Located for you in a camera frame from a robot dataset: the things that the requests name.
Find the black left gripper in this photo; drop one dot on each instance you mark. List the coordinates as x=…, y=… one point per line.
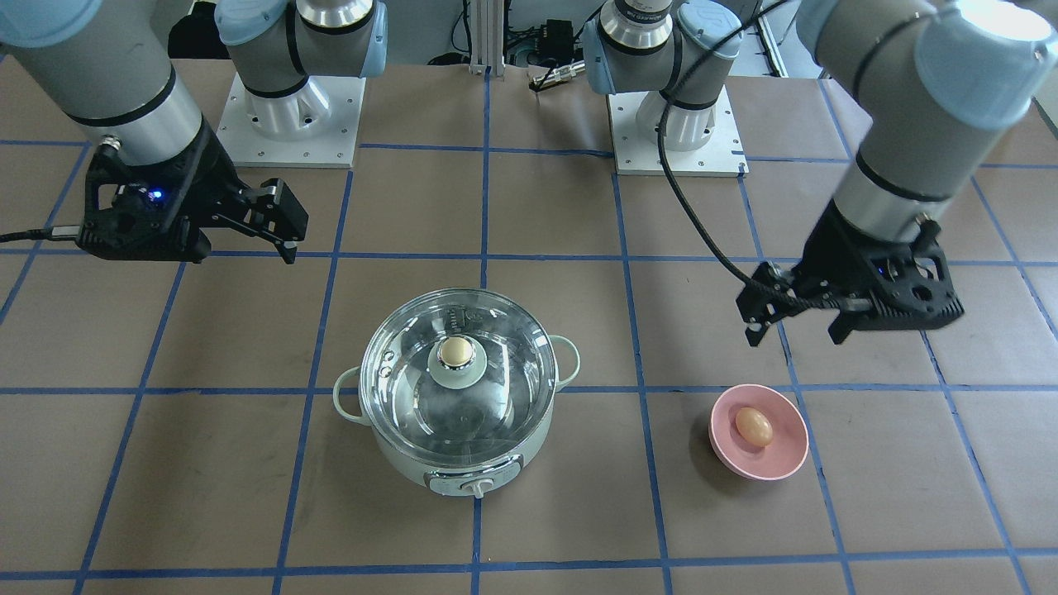
x=835, y=249

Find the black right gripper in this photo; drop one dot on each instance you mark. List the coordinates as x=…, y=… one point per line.
x=209, y=178

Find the brown egg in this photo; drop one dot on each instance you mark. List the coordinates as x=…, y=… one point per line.
x=754, y=427

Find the glass pot lid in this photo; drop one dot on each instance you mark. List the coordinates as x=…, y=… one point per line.
x=457, y=376

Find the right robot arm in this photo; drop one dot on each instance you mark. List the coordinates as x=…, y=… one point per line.
x=109, y=73

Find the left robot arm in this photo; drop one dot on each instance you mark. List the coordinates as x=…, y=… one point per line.
x=941, y=85

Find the pale green electric pot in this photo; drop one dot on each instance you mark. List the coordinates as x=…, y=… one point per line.
x=463, y=463

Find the pink bowl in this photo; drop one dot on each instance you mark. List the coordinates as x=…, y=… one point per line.
x=782, y=458

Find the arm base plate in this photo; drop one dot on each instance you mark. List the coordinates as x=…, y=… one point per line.
x=315, y=127
x=705, y=143

